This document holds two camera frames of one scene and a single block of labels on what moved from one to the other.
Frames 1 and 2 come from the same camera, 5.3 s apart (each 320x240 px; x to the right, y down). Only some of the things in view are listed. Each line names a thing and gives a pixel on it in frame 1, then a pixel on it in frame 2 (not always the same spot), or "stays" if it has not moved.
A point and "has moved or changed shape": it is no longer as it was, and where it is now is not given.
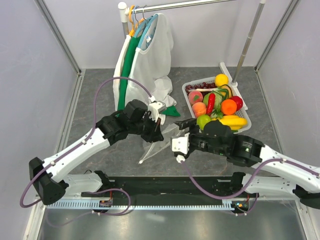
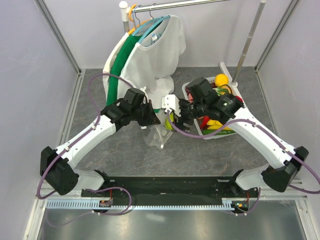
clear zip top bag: [153, 147] has moved or changed shape
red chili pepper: [211, 103] has moved or changed shape
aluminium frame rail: [53, 25] stays
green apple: [202, 120] to [167, 125]
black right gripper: [191, 123] to [179, 124]
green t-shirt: [171, 110] to [125, 49]
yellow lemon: [221, 80] stays
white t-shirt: [121, 55] to [107, 68]
